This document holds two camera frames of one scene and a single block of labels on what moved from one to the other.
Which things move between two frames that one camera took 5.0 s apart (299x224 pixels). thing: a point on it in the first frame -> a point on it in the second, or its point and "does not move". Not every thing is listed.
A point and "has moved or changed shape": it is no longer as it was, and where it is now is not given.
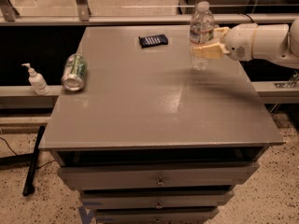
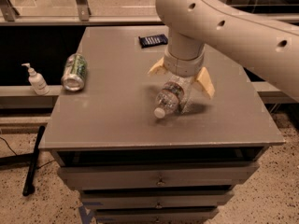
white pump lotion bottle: x=37 y=81 does not move
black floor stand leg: x=29 y=178 does not move
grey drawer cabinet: x=150 y=140 does not move
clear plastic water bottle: x=201 y=32 has moved or changed shape
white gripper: x=239 y=41 -> x=183 y=66
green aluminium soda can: x=75 y=73 does not move
